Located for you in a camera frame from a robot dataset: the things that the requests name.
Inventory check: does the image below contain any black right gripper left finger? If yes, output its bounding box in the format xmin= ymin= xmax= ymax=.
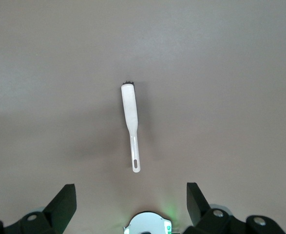
xmin=0 ymin=184 xmax=77 ymax=234

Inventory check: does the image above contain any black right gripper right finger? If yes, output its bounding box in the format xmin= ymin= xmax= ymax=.
xmin=181 ymin=182 xmax=286 ymax=234

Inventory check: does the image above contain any brown table mat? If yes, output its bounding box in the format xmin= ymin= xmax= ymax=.
xmin=0 ymin=0 xmax=286 ymax=234

